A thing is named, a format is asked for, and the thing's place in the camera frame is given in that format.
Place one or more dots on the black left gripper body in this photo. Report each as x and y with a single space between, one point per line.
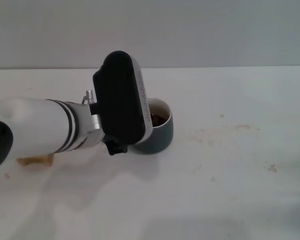
116 147

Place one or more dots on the grey ceramic mug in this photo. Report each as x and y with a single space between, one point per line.
160 140

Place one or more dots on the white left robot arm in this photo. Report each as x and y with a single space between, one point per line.
40 127

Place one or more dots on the dark coffee liquid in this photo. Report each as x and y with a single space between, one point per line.
161 121

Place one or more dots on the light wooden block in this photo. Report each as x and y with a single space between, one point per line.
45 160

